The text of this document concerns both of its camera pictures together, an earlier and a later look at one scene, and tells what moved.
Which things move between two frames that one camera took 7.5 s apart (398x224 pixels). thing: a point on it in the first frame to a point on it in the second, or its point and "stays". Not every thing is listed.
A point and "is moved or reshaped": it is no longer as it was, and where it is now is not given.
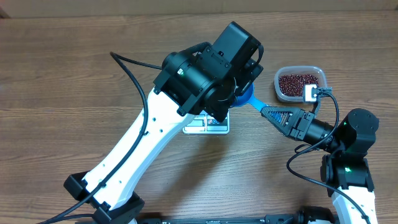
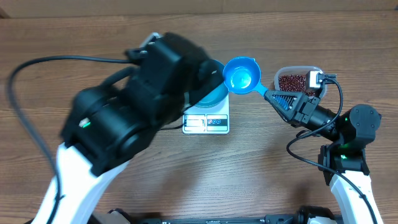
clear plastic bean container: (290, 80) stays
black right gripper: (301, 124) to (303, 109)
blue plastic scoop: (247, 98) is moved or reshaped
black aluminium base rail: (268, 219) stays
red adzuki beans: (293, 84) stays
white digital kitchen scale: (206, 123) stays
